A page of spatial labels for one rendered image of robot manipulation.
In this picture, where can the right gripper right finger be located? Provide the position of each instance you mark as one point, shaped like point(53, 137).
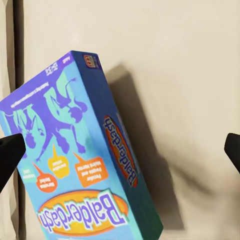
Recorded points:
point(232, 149)

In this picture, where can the bed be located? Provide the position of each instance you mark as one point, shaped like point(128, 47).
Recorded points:
point(173, 68)

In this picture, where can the board game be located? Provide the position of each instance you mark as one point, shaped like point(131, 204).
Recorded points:
point(79, 169)

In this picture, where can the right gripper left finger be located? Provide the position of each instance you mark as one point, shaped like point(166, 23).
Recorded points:
point(12, 149)

